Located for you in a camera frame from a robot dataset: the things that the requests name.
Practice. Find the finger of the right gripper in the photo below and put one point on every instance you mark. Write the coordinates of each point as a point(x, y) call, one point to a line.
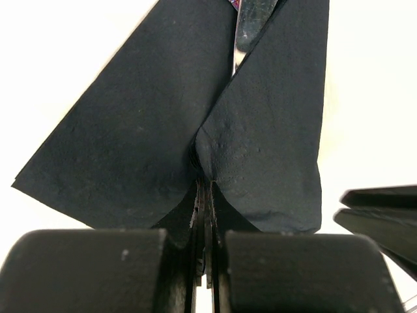
point(393, 229)
point(382, 198)

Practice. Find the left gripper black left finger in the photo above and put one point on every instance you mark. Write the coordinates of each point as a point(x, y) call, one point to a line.
point(142, 270)

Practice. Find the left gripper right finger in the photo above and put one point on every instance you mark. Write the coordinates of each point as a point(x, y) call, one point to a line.
point(254, 271)

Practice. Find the black paper napkin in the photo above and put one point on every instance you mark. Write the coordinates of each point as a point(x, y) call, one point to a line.
point(167, 109)

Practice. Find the iridescent fork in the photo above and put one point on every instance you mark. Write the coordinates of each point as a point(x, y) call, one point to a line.
point(235, 3)

